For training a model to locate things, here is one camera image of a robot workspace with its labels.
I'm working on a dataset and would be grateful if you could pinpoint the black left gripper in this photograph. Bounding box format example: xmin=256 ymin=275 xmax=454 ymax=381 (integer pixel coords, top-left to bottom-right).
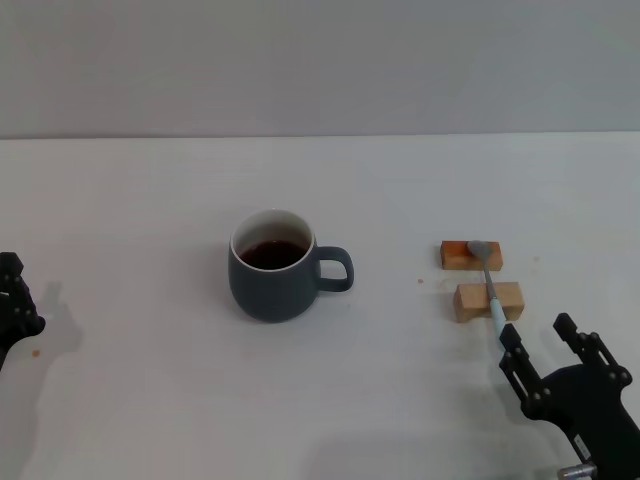
xmin=0 ymin=251 xmax=47 ymax=372

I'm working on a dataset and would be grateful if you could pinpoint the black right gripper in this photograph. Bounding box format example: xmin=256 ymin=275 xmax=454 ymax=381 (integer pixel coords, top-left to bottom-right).
xmin=498 ymin=312 xmax=640 ymax=480

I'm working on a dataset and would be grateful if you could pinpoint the spoon with light blue handle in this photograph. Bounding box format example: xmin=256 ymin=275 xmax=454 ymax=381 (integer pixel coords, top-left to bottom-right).
xmin=466 ymin=239 xmax=512 ymax=347

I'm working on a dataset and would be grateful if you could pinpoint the dark grey coffee mug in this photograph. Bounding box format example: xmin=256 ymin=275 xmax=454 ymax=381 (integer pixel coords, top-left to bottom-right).
xmin=228 ymin=208 xmax=356 ymax=324

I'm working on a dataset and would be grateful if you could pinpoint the light wooden notched block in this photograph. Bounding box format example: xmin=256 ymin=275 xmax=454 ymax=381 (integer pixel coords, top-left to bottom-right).
xmin=453 ymin=281 xmax=525 ymax=324

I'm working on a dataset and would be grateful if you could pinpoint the reddish brown wooden block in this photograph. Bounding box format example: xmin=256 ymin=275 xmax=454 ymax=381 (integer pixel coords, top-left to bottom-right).
xmin=440 ymin=240 xmax=503 ymax=272

